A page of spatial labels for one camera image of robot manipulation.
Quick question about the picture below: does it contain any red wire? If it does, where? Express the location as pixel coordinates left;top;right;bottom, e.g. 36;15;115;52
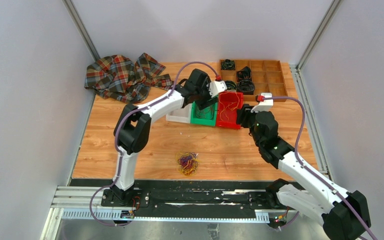
194;105;217;123

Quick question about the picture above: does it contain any yellow wire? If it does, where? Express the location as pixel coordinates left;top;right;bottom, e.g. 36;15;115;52
218;97;243;123

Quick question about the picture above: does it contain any coloured wire bundle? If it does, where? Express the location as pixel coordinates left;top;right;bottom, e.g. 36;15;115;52
174;150;202;177

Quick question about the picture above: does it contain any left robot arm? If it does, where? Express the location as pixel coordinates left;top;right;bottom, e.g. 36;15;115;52
108;68;222;207

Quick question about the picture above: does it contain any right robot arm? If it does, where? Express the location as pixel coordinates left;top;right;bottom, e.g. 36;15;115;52
236;104;372;240

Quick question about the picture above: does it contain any green plastic bin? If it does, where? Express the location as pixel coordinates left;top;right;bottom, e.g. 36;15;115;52
190;102;218;127

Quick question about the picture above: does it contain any red plastic bin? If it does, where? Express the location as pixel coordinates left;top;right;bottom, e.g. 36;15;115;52
215;91;244;130

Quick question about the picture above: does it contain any white plastic bin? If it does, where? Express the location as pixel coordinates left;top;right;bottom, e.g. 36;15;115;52
165;104;192;124

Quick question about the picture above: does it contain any wooden compartment tray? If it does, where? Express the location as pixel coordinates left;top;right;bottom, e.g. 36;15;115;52
218;58;288;101

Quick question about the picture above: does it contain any plaid flannel shirt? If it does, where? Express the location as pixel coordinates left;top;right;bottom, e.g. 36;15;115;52
84;53;174;104

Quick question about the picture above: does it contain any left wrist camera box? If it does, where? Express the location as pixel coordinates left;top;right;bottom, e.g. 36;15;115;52
208;80;227;98

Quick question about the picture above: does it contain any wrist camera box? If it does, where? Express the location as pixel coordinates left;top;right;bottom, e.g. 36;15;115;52
251;92;274;113
208;80;227;98

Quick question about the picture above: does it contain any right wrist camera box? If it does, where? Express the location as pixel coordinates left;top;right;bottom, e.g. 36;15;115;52
251;92;274;113

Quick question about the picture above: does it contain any black coiled cable lower-right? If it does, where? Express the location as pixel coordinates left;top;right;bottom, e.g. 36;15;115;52
236;79;256;96

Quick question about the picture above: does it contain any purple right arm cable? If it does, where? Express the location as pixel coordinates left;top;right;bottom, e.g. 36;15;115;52
256;95;378;240

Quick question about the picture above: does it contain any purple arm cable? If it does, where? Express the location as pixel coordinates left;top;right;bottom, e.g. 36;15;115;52
89;61;222;228
256;95;378;240

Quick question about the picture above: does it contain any black coiled cable top-left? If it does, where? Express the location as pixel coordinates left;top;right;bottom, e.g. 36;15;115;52
220;58;237;71

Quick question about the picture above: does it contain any black coiled cable middle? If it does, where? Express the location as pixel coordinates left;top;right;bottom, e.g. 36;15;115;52
235;66;253;82

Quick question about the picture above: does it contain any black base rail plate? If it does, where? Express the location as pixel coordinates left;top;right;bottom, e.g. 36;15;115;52
69;178;299;220

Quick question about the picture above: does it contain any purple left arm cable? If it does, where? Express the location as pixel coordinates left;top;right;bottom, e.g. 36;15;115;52
89;61;222;228

